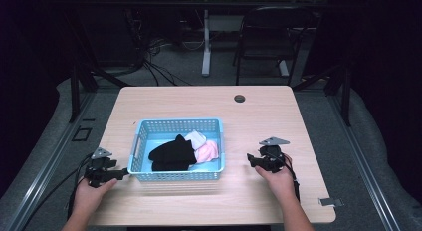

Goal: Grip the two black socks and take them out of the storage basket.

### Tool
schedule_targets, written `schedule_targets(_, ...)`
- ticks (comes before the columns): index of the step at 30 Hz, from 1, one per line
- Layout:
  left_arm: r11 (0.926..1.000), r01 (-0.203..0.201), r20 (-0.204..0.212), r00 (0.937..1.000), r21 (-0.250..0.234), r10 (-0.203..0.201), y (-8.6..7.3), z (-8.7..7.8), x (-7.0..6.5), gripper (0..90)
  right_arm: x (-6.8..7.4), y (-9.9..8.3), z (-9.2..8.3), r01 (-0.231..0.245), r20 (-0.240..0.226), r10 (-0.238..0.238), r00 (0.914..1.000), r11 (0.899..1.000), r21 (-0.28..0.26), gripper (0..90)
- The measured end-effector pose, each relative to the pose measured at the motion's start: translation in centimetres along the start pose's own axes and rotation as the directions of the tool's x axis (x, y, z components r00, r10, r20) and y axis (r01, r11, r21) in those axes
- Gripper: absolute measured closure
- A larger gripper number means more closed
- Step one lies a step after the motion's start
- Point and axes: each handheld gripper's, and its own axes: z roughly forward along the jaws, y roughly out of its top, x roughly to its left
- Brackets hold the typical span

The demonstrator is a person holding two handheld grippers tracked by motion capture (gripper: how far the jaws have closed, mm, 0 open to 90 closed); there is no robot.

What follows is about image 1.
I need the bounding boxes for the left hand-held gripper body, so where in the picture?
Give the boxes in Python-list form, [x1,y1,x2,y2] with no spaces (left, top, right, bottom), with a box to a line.
[84,146,118,189]

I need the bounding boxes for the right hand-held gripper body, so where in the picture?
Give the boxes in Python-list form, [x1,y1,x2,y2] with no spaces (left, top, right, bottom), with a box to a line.
[256,136,291,174]

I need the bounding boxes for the light blue plastic basket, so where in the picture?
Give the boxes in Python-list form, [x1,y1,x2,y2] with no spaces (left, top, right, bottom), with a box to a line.
[127,116,226,183]

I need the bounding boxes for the pink cloth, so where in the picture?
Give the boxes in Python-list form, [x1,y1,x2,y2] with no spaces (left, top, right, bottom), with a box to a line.
[194,139,220,164]

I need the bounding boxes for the black cloth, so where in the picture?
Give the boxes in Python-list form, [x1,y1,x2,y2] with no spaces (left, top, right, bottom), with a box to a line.
[147,133,198,172]

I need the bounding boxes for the white cloth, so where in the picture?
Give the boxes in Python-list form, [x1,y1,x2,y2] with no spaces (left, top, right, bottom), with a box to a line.
[184,129,208,151]

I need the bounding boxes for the person's right hand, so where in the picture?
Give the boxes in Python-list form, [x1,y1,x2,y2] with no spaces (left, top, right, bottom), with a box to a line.
[254,153,300,206]

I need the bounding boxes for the person's left hand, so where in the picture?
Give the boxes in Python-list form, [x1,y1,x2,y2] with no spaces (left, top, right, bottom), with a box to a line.
[71,177,118,219]

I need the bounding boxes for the black metal stand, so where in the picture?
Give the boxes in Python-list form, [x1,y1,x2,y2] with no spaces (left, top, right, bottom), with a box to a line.
[64,5,131,124]
[292,63,353,127]

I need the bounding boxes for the white-legged background table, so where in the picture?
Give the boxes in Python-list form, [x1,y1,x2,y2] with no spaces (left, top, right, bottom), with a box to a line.
[182,0,330,78]

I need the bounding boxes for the black folding chair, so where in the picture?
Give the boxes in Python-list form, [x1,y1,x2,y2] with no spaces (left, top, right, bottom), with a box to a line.
[232,5,315,87]

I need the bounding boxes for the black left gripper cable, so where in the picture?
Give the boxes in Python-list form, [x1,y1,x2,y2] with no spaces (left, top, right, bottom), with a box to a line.
[65,152,96,222]

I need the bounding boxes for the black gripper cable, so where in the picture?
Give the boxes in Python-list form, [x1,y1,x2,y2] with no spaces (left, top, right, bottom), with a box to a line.
[65,152,96,222]
[281,153,302,203]

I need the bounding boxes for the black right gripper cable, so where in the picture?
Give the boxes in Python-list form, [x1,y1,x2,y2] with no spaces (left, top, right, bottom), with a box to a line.
[281,153,302,203]

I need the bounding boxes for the black square floor frame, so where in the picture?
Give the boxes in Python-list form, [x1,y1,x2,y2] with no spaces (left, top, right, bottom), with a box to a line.
[71,125,94,142]

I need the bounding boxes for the grey metal bracket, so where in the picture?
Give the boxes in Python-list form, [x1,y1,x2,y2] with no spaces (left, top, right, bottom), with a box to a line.
[317,197,345,208]

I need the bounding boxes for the black floor cables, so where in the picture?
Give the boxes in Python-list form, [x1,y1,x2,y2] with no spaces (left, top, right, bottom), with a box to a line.
[123,8,193,88]

